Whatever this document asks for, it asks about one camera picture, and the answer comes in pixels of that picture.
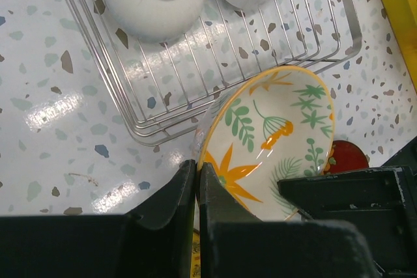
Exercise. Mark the yellow plastic bin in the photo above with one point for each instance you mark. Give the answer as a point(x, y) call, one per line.
point(402, 16)

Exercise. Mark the red floral plate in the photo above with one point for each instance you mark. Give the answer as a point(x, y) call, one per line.
point(345, 156)

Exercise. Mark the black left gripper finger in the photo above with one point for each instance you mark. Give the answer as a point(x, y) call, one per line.
point(152, 240)

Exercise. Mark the metal wire dish rack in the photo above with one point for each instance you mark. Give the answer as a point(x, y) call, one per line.
point(160, 90)

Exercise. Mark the yellow patterned plate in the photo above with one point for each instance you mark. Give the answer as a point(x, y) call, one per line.
point(195, 267)

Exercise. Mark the white floral bowl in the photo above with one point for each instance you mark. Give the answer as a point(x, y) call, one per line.
point(278, 125)

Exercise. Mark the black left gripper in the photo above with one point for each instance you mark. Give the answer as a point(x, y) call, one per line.
point(380, 202)

